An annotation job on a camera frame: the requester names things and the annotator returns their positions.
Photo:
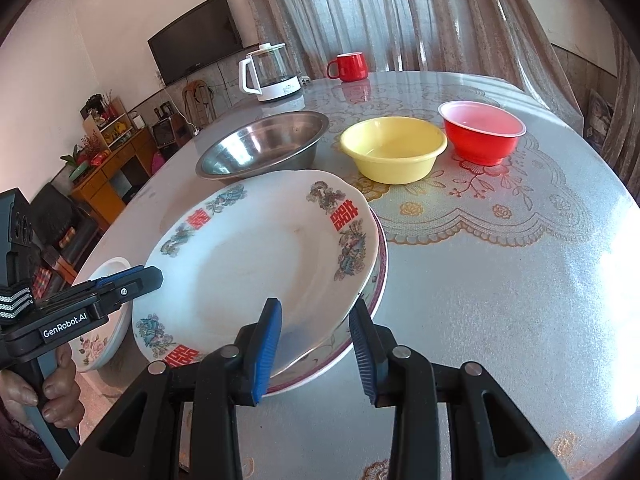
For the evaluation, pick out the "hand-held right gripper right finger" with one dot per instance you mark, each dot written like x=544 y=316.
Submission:
x=362 y=355

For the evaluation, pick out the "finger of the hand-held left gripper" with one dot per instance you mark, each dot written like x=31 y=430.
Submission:
x=135 y=282

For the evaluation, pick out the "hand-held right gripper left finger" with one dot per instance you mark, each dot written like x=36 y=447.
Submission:
x=265 y=350

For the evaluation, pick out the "small white floral plate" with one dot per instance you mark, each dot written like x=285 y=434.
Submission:
x=95 y=347

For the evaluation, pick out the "white plate with red print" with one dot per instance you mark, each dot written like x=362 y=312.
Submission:
x=250 y=260

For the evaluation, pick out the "red plastic bowl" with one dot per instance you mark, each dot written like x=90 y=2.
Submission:
x=480 y=145

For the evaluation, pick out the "person's left forearm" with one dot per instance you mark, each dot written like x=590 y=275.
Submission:
x=17 y=445

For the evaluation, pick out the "person's left hand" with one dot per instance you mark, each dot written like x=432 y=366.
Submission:
x=62 y=400

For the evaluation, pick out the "decorated ceramic bowl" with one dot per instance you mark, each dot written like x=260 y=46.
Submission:
x=325 y=360

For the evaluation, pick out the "wooden cabinet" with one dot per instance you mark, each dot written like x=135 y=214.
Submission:
x=95 y=190

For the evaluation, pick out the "dark sofa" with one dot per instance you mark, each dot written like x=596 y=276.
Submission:
x=55 y=215

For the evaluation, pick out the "lace-patterned tablecloth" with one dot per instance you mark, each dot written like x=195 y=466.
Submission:
x=475 y=285

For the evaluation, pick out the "black speaker box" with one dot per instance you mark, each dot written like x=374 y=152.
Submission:
x=165 y=132

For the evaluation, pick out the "white shelf with ornaments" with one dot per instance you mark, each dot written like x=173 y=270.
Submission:
x=100 y=120

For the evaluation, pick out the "wooden folding chair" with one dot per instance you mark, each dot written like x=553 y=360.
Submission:
x=197 y=102

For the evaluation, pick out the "stainless steel bowl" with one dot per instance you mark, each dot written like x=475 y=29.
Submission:
x=265 y=140

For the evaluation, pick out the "yellow plastic bowl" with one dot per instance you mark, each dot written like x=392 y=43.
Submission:
x=395 y=160

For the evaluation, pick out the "glass electric kettle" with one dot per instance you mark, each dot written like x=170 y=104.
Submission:
x=280 y=87

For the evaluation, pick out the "black flat television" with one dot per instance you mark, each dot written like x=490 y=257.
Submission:
x=195 y=40

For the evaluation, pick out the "red mug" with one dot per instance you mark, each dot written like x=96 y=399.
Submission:
x=352 y=67

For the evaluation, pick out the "dark patterned bag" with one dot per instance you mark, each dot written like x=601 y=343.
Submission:
x=600 y=117

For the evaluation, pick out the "beige patterned curtain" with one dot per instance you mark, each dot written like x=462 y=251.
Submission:
x=400 y=10
x=622 y=110

